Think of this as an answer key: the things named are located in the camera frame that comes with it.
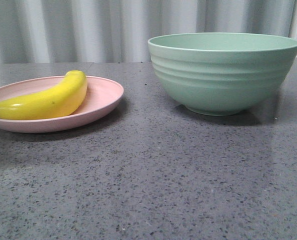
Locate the pink plate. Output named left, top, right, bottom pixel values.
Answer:
left=0, top=76, right=124, bottom=133

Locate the white pleated curtain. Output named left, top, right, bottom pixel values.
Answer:
left=0, top=0, right=297, bottom=64

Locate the green ribbed bowl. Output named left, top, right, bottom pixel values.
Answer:
left=148, top=32, right=297, bottom=116

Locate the yellow banana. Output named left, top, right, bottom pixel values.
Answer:
left=0, top=70, right=88, bottom=120

